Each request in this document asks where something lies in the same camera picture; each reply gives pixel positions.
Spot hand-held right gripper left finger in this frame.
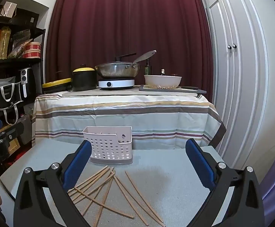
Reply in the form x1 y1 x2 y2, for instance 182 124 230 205
13 140 93 227

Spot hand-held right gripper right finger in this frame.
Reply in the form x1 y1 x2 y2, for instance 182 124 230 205
185 138 266 227

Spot group of wooden chopsticks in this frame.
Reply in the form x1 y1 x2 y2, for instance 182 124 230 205
68 166 166 226

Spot white perforated utensil holder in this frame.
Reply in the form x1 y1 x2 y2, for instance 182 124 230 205
83 126 133 165

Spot grey box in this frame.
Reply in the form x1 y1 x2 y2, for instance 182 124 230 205
19 116 35 145

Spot pale grey table cover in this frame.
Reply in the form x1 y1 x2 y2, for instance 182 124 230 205
0 138 242 227

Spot white plastic bag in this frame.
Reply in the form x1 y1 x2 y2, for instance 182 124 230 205
0 77 16 93

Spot black air fryer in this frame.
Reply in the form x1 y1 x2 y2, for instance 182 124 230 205
18 67 36 98

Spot black shelf rack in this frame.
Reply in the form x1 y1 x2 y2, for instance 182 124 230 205
0 16 46 161

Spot flat black and yellow pan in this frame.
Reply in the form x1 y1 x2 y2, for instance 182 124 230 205
42 77 73 94

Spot striped tablecloth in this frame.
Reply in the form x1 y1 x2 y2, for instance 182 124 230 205
32 89 226 150

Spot purple cloth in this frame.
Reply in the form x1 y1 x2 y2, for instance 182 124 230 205
258 132 275 227

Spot beige board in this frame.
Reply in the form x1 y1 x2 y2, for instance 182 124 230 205
62 86 198 97

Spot black pot with yellow lid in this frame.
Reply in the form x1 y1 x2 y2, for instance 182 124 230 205
72 64 97 92

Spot gold packet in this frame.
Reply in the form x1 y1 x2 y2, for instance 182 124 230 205
0 26 11 59

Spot red striped round box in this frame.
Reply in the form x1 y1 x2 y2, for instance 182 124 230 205
23 42 41 58

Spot dark snack packets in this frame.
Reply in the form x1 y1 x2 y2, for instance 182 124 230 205
7 30 31 58

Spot white induction cooker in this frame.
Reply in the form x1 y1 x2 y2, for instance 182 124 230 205
98 78 135 90

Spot white bowl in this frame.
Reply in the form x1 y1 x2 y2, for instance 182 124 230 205
144 75 182 90

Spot white wardrobe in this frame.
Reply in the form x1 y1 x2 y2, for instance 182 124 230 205
199 0 275 178

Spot steel wok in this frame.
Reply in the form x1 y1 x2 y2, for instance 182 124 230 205
95 50 157 79

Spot black box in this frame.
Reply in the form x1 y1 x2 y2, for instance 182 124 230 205
8 8 40 26

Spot dark red curtain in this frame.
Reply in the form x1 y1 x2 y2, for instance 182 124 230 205
44 0 215 104

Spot black tote bag white handles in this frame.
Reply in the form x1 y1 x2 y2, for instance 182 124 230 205
0 83 24 126

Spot black pan handle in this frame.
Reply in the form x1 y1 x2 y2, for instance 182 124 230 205
115 53 137 62

